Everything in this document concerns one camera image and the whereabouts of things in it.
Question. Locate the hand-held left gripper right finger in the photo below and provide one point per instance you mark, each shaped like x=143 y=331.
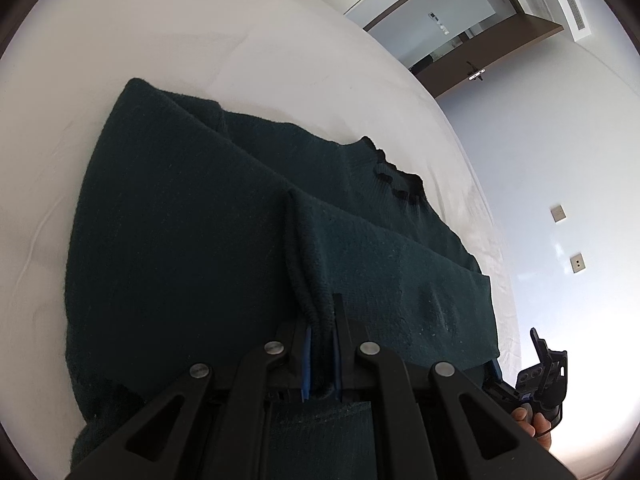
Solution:
x=338 y=360

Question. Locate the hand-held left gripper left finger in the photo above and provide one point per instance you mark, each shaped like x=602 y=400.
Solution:
x=306 y=360

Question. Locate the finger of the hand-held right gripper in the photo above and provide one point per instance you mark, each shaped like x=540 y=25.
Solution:
x=495 y=371

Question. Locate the dark green knit sweater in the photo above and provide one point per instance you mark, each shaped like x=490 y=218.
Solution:
x=200 y=235

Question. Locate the person's right hand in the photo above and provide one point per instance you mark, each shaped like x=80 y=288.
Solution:
x=527 y=420

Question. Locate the bed with white sheet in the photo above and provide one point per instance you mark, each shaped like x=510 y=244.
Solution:
x=250 y=60

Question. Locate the dark brown door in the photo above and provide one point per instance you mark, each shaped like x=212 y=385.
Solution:
x=500 y=50

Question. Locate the beige wall socket plate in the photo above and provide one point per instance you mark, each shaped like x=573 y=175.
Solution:
x=578 y=263

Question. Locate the beige wall switch plate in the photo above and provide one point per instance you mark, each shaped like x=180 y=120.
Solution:
x=557 y=213

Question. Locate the small wall control panel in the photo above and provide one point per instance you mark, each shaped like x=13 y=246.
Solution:
x=439 y=22

